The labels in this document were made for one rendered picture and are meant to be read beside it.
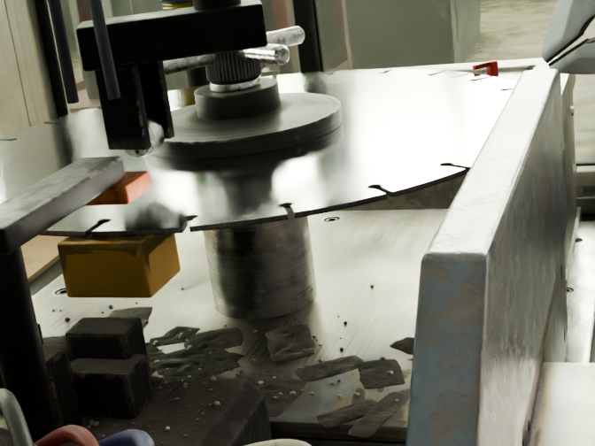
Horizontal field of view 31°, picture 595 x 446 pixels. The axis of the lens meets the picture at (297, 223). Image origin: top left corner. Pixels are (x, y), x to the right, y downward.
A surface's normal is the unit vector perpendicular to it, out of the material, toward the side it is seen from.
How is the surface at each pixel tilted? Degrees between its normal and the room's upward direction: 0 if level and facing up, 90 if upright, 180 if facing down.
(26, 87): 90
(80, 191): 90
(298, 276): 90
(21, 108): 90
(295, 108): 5
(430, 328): 45
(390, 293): 0
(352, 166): 0
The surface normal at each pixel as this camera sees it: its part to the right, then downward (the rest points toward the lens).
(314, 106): -0.03, -0.95
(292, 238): 0.65, 0.15
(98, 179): 0.95, -0.02
